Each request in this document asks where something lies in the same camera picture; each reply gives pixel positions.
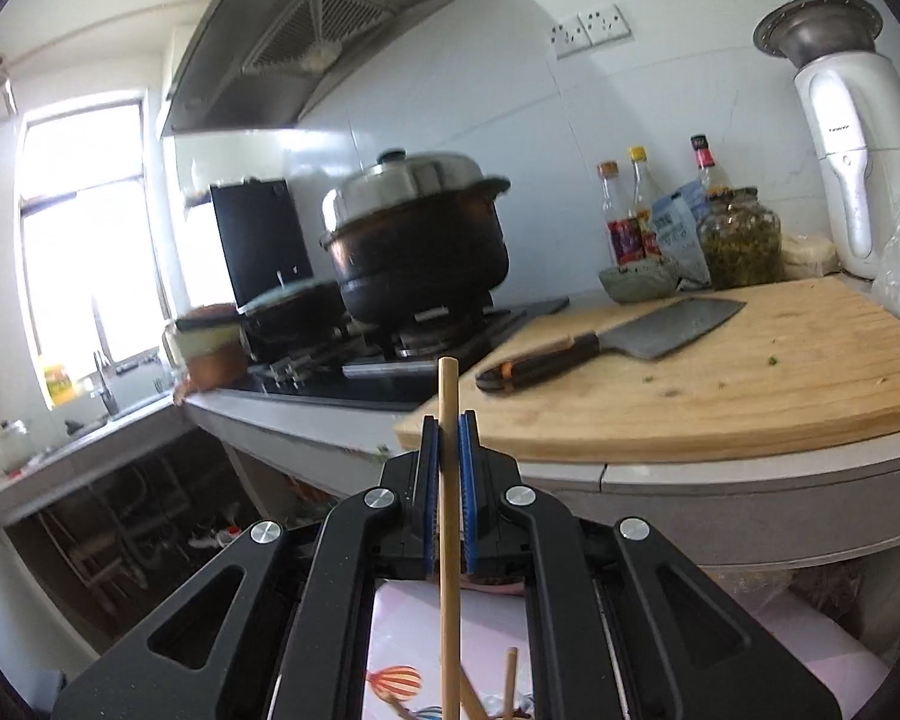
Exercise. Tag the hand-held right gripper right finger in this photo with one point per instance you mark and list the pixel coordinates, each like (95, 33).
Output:
(469, 480)

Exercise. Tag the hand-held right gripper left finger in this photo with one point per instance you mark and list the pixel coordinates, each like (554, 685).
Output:
(429, 480)

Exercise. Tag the gas stove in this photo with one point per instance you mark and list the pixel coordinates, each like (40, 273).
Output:
(420, 364)

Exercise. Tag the black cooking pot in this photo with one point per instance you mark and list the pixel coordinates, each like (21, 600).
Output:
(420, 262)

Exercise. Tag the pair of sneakers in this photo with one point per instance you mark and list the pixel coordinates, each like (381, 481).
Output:
(214, 536)

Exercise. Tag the black wok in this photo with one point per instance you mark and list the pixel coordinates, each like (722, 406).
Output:
(292, 304)

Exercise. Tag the brown clay pot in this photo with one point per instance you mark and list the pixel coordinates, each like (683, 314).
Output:
(214, 371)

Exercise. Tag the kitchen cleaver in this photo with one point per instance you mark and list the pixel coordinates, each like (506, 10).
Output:
(660, 330)

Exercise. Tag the small grey bowl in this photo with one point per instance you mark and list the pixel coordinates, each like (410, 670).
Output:
(637, 281)

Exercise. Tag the wooden cutting board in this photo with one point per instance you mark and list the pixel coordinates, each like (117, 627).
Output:
(720, 382)

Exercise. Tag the black box appliance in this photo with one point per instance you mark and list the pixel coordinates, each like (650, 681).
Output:
(259, 240)

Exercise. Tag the steel pot lid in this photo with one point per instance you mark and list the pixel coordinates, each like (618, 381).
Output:
(412, 184)

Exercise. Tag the orange cap sauce bottle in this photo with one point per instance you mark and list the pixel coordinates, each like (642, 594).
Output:
(622, 221)

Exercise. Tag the drain pipes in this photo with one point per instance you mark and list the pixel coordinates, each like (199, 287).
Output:
(120, 532)

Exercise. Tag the yellow cap sauce bottle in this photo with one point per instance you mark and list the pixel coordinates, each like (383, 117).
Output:
(645, 191)

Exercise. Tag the metal faucet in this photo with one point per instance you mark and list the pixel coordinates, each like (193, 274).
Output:
(103, 375)

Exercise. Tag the glass jar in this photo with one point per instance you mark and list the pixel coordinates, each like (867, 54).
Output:
(739, 240)

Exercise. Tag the red cap sauce bottle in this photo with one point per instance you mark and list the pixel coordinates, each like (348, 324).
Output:
(711, 165)

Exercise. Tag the window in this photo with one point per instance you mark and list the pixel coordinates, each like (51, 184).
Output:
(82, 240)

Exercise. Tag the range hood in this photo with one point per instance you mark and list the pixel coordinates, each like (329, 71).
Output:
(307, 37)

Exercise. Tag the white kitchen appliance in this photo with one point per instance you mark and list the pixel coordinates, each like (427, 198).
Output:
(862, 165)

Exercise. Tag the white wall socket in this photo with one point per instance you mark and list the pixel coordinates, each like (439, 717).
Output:
(611, 24)
(570, 34)

